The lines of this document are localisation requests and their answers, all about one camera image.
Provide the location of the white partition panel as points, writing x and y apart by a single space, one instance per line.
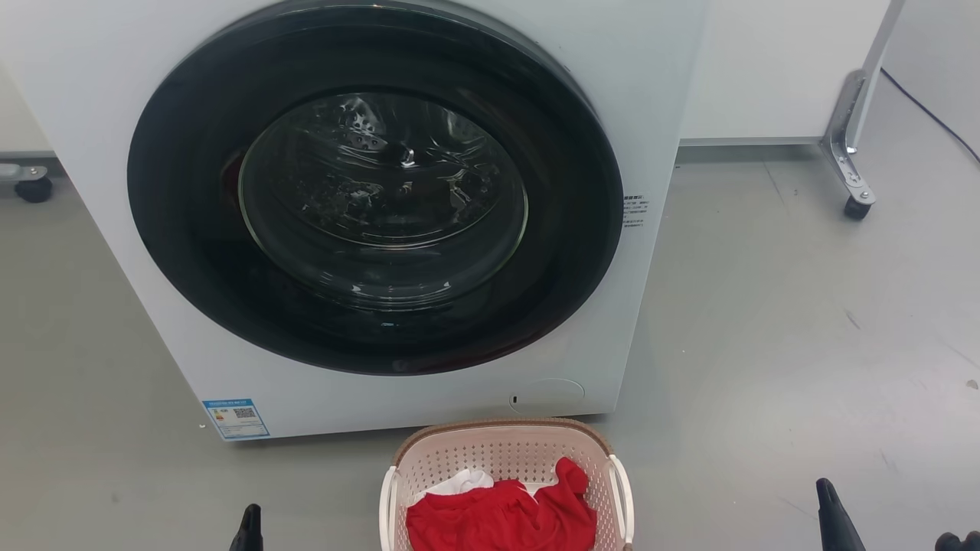
773 69
19 115

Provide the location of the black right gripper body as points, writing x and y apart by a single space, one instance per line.
958 542

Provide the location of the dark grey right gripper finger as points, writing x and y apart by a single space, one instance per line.
838 528

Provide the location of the white garment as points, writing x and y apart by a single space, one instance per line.
463 482

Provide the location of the blue energy label sticker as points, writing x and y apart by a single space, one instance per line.
236 418

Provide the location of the beige perforated laundry basket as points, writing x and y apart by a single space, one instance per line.
498 449

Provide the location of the small text label sticker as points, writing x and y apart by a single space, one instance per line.
635 211

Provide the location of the red garment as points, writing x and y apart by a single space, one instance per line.
505 524

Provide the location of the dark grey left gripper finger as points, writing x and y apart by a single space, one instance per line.
249 536

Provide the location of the black caster wheel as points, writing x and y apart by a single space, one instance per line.
857 209
34 189

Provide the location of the black round washer door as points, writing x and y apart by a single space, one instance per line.
187 229

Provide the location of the white drain filter cover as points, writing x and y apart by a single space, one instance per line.
547 396

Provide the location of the white front-load washing machine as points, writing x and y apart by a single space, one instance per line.
99 92

